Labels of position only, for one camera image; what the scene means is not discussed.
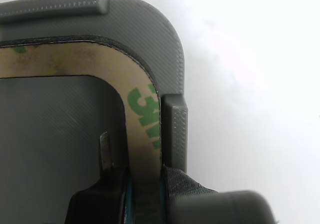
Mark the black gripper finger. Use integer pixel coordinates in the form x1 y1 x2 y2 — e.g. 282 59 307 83
65 131 133 224
159 164 277 224

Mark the beige rectangular adhesive frame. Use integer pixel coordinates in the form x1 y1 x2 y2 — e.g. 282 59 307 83
0 34 164 224

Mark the gray plastic frame holder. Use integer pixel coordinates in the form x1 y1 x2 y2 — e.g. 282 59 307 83
0 0 190 224

